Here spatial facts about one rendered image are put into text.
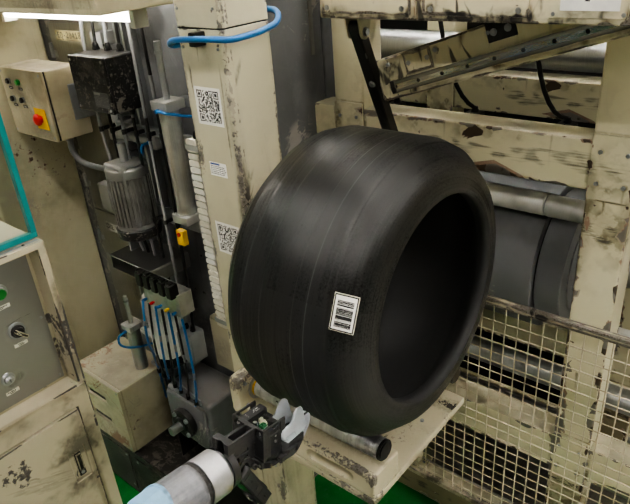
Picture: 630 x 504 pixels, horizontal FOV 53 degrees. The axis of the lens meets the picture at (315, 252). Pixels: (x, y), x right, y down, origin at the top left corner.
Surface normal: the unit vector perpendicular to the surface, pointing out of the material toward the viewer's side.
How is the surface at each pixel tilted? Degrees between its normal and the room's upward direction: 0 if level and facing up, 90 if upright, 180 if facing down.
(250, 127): 90
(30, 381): 90
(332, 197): 33
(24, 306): 90
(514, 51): 90
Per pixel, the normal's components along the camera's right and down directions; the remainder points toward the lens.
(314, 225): -0.50, -0.35
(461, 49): -0.63, 0.40
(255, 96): 0.77, 0.24
